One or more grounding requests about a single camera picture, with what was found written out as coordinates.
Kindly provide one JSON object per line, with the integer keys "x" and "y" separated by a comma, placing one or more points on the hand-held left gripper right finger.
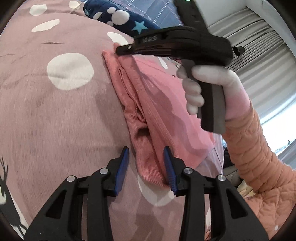
{"x": 170, "y": 171}

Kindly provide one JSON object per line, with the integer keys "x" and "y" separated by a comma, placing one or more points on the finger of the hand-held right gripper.
{"x": 148, "y": 46}

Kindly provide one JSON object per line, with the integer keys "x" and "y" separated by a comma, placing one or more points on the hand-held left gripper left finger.
{"x": 121, "y": 171}

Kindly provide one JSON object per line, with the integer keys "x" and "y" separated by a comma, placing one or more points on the pink long-sleeve shirt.
{"x": 157, "y": 111}

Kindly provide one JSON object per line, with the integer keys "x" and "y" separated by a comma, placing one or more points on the person's right forearm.
{"x": 254, "y": 162}

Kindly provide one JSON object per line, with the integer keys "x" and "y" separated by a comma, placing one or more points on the person's right hand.
{"x": 233, "y": 92}

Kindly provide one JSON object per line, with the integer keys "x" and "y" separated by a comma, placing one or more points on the navy star-print folded garment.
{"x": 153, "y": 26}

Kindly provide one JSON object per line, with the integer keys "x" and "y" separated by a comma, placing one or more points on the blue plaid blanket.
{"x": 161, "y": 14}

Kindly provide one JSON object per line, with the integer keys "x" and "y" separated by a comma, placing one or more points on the white pleated curtain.
{"x": 259, "y": 34}

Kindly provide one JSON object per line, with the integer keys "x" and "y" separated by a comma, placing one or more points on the pink dotted bed sheet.
{"x": 57, "y": 115}

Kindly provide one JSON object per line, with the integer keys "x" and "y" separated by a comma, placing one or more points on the window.
{"x": 279, "y": 134}

